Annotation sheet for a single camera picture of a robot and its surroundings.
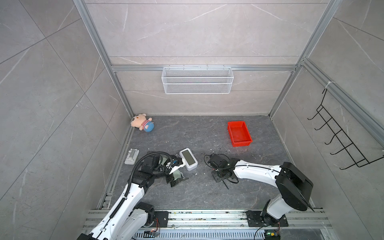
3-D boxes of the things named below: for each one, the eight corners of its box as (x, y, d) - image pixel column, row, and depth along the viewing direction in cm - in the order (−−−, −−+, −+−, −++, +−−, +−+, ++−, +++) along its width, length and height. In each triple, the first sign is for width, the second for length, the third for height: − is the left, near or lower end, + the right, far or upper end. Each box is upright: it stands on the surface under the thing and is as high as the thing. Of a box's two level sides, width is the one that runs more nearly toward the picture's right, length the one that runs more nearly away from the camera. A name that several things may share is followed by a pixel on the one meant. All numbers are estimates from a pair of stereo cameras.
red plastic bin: (230, 146, 104) (231, 142, 100) (226, 125, 116) (227, 121, 112) (250, 146, 104) (252, 142, 100) (244, 125, 116) (246, 121, 112)
